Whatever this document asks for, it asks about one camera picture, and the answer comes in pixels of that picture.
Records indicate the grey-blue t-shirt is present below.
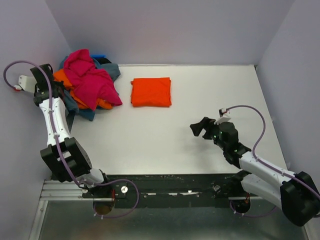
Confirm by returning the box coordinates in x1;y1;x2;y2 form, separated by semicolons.
63;58;121;122

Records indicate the orange t-shirt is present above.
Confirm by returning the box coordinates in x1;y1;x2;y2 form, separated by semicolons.
53;69;113;110
130;77;172;108

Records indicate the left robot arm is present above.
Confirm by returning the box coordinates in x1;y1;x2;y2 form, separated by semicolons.
30;63;116;198

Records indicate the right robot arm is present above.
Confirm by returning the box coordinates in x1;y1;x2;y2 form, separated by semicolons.
190;117;320;227

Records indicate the crumpled orange t-shirt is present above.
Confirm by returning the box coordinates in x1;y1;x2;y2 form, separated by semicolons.
53;69;113;110

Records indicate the magenta t-shirt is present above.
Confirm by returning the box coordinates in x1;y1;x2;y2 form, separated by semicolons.
63;49;123;111

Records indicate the black garment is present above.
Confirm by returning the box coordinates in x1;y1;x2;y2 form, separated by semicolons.
97;57;112;65

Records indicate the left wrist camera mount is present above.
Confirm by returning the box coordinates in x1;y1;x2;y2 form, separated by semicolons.
14;75;37;93

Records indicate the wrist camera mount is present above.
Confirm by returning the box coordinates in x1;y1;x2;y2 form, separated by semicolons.
214;108;231;125
14;75;37;93

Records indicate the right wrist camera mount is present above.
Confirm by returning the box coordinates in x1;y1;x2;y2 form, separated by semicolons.
214;108;231;125

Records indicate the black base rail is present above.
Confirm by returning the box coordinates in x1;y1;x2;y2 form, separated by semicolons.
82;171;251;213

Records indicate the aluminium extrusion frame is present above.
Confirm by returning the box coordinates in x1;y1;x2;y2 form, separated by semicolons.
28;180;113;240

